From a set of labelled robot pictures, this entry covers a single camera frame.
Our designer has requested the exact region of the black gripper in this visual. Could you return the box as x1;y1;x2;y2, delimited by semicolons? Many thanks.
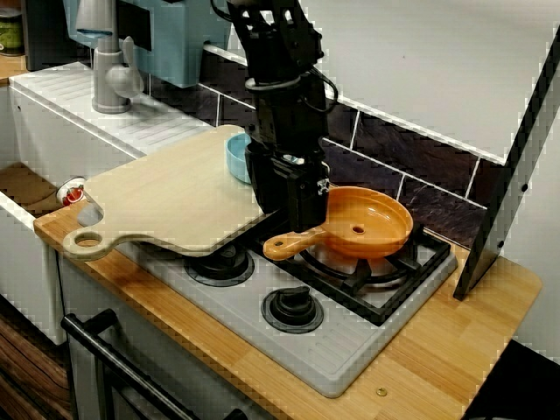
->
244;76;332;234

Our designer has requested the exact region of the orange toy frying pan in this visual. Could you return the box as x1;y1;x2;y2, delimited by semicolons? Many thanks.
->
262;185;415;263

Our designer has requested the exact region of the light blue bowl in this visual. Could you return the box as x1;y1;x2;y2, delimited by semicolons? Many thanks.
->
224;132;255;185

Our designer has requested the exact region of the black stove knob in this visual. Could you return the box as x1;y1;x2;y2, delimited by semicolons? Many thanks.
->
261;286;326;336
185;244;256;288

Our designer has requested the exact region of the wooden cutting board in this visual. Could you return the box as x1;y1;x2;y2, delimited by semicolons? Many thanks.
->
62;124;281;263

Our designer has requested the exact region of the dark tiled backsplash panel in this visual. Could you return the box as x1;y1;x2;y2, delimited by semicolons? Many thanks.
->
143;41;513;263

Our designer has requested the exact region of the black burner grate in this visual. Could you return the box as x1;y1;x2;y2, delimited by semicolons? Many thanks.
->
247;218;452;327

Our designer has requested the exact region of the grey toy stove plate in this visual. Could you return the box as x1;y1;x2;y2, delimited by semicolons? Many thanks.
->
117;196;459;399

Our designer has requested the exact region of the black angled side panel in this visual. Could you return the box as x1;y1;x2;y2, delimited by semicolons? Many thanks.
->
452;25;560;302

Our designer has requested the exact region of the grey toy faucet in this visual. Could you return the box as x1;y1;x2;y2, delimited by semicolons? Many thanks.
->
90;35;145;114

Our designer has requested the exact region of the red tomato can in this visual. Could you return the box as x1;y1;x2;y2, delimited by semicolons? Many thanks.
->
56;176;87;207

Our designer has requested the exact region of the white toy sink unit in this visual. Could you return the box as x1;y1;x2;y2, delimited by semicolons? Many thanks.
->
0;60;215;347

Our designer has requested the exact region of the grey oven door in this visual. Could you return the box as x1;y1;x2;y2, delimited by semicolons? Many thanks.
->
60;257;281;420

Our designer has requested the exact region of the green can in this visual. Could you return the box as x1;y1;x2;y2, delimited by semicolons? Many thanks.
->
0;8;25;57

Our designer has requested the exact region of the black oven door handle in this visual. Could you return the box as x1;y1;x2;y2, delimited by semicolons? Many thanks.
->
59;308;250;420

